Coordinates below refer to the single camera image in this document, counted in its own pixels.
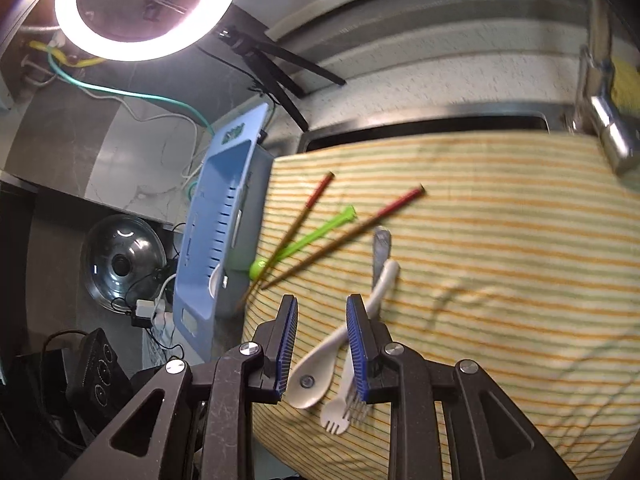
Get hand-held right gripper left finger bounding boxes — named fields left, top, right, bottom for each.
left=62, top=294, right=299, bottom=480

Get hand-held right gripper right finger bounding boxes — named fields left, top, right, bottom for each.
left=346, top=294, right=578, bottom=480

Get white plastic fork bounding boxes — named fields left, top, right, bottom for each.
left=320, top=345, right=357, bottom=435

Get metal fork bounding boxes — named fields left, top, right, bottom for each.
left=347, top=226, right=393, bottom=423

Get green plastic spoon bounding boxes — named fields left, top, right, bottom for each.
left=249, top=204, right=358, bottom=281

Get blue plastic drainer basket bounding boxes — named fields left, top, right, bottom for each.
left=172, top=102, right=275, bottom=355

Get white power strip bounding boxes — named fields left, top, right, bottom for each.
left=150, top=305, right=176, bottom=331

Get grey power adapter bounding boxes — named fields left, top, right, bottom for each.
left=131, top=299, right=157, bottom=328

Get yellow striped cloth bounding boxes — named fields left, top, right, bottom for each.
left=241, top=130, right=640, bottom=480

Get glass pot lid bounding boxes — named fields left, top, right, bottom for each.
left=80, top=214, right=167, bottom=311

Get black electronic device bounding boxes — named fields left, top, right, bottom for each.
left=65, top=327, right=133, bottom=411

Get chrome faucet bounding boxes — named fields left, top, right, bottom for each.
left=570, top=0, right=640, bottom=176

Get white cable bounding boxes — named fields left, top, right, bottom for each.
left=82, top=87, right=201, bottom=181

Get teal cable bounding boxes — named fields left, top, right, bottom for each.
left=47, top=50, right=216, bottom=201

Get white ring light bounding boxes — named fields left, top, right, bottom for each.
left=54, top=0, right=242, bottom=62

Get yellow hose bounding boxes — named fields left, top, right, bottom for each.
left=30, top=40, right=108, bottom=68

